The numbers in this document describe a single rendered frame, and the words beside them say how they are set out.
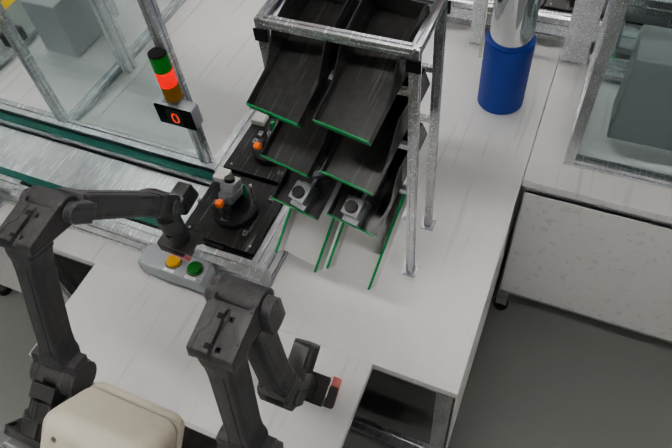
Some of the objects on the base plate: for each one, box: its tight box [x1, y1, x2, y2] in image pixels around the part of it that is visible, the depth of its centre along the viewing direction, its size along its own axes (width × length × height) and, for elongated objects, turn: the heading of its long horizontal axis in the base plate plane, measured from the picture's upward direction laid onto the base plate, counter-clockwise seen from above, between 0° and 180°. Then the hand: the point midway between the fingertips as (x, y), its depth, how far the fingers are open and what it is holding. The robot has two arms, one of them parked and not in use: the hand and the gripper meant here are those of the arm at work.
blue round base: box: [477, 29, 536, 115], centre depth 205 cm, size 16×16×27 cm
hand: (189, 257), depth 165 cm, fingers closed
